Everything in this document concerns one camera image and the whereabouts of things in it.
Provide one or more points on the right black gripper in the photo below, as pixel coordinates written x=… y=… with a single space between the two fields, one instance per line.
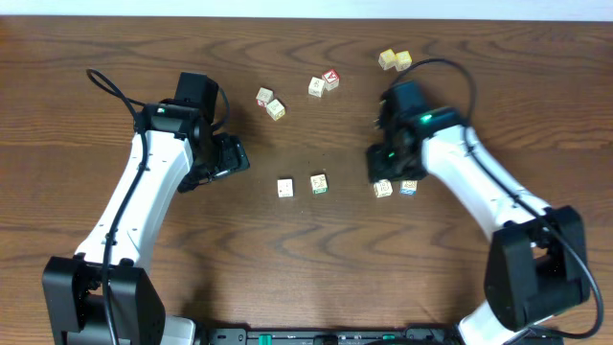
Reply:
x=379 y=167

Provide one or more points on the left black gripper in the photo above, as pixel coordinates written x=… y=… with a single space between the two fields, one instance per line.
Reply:
x=229 y=158

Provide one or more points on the wooden block blue snail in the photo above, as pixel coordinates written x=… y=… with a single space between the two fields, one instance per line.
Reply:
x=408 y=187

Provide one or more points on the wooden block letter B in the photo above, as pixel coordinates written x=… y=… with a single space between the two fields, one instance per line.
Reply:
x=383 y=188

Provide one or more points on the wooden block red cat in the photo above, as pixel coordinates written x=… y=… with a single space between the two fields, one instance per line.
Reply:
x=285 y=187

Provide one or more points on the wooden block green side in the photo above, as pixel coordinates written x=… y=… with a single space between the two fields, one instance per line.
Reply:
x=319 y=184

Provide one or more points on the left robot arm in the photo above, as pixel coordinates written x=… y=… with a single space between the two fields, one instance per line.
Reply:
x=102 y=294

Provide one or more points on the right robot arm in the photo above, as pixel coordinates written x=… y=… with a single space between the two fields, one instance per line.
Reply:
x=537 y=265

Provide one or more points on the wooden block red side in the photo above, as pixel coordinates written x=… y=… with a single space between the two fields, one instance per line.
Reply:
x=264 y=97

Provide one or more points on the yellow letter G block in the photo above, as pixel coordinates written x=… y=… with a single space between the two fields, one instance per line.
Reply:
x=275 y=110

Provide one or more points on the yellow-top block right of pair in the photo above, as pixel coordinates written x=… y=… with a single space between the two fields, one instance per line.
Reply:
x=403 y=60

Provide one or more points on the yellow-top block of pair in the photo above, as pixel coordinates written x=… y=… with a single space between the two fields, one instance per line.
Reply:
x=387 y=59
x=403 y=60

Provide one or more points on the yellow-top block left of pair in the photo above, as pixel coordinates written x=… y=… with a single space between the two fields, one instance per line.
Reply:
x=387 y=59

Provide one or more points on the red letter A block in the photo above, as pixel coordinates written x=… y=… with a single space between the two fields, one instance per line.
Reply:
x=331 y=79

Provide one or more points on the wooden block yellow side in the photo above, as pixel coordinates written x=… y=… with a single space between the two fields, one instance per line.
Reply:
x=316 y=87

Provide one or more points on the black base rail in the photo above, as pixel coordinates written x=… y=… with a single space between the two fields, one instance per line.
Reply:
x=414 y=334

